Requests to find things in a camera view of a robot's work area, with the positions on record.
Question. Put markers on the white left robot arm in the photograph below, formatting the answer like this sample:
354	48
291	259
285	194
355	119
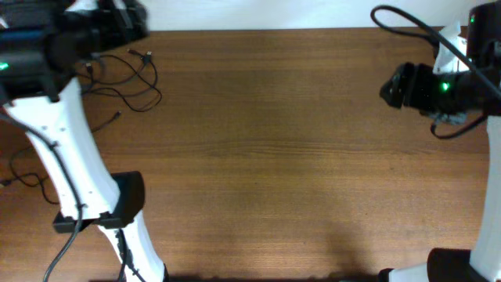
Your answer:
41	44

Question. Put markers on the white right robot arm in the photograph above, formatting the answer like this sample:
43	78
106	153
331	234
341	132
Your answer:
482	261

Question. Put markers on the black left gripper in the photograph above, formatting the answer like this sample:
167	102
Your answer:
127	16

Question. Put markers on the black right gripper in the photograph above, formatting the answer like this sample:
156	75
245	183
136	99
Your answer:
406	86

